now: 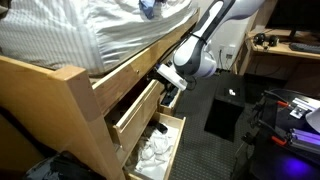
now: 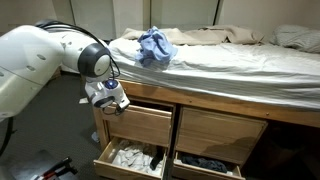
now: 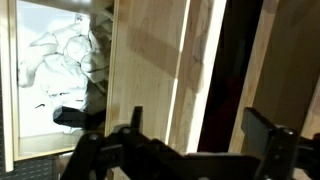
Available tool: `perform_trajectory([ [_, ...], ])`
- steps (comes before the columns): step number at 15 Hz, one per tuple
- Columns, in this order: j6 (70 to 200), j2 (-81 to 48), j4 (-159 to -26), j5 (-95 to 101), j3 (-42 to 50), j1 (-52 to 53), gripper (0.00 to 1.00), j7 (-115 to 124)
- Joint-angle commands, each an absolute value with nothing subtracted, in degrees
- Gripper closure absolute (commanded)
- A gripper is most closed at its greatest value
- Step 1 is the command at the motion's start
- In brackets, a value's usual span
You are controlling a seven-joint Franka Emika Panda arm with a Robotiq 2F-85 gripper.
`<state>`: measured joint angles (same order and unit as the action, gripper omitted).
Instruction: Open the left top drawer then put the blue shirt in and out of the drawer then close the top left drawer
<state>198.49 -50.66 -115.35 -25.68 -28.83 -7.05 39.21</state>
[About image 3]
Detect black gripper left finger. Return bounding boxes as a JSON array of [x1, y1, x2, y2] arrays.
[[61, 105, 188, 180]]

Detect white crumpled clothes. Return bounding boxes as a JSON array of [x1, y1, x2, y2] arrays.
[[17, 13, 114, 116]]

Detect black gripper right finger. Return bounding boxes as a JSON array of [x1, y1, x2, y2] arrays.
[[241, 107, 320, 180]]

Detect small black cloth item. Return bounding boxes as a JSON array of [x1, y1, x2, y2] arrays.
[[52, 105, 108, 132]]

